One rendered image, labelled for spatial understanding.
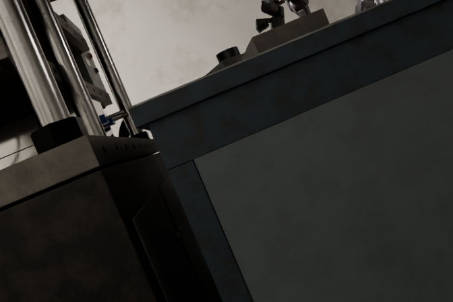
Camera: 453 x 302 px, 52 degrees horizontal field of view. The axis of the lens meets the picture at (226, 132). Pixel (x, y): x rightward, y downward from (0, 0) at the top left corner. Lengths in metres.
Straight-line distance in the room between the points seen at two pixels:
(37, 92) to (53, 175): 0.16
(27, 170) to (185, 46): 2.99
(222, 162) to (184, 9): 3.06
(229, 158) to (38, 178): 0.33
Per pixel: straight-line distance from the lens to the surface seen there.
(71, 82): 1.32
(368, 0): 2.02
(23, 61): 0.92
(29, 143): 1.46
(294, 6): 2.47
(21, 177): 0.87
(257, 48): 1.02
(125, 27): 3.82
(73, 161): 0.84
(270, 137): 0.84
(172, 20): 3.81
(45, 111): 0.90
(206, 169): 0.84
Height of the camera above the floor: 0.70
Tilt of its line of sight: level
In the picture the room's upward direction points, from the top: 23 degrees counter-clockwise
